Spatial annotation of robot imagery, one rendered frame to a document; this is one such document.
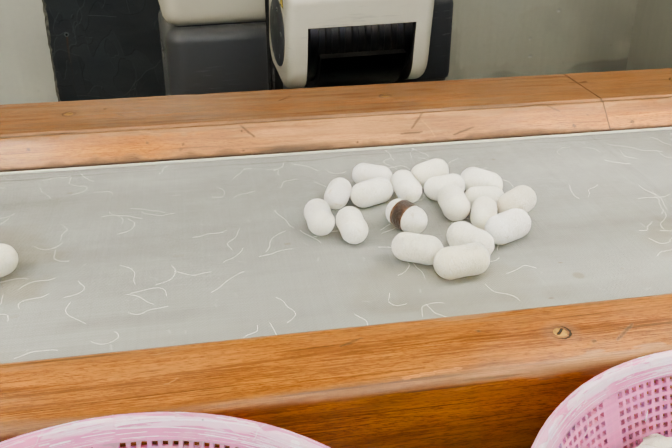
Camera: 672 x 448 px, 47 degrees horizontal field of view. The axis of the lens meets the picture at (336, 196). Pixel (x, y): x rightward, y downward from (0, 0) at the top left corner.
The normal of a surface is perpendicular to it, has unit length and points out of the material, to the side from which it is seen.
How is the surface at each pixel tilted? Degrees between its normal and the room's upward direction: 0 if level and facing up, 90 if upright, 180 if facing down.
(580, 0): 89
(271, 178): 0
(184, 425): 75
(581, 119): 45
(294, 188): 0
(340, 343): 0
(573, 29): 91
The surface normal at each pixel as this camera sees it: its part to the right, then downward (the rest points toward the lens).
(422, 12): 0.25, 0.54
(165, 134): 0.12, -0.33
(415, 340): 0.00, -0.90
